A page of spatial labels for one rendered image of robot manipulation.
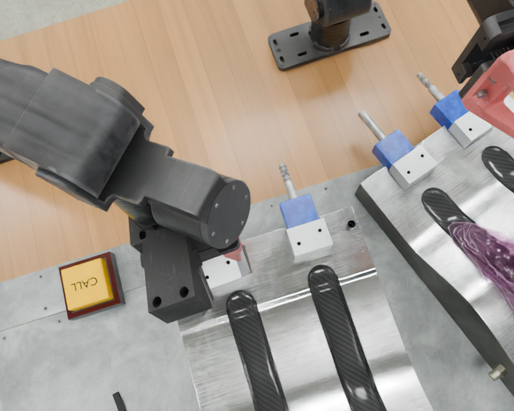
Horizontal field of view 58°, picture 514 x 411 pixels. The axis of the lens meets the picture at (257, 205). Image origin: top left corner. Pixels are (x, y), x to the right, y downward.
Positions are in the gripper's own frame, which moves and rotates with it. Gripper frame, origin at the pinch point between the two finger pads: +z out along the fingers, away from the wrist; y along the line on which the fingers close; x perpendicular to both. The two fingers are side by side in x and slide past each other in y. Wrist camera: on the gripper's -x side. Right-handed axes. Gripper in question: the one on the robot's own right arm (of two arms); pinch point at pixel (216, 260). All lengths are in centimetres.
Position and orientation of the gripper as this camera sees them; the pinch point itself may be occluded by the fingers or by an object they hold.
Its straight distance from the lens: 55.8
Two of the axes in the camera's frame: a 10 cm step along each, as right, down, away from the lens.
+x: -2.1, -8.0, 5.6
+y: 9.3, -3.5, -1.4
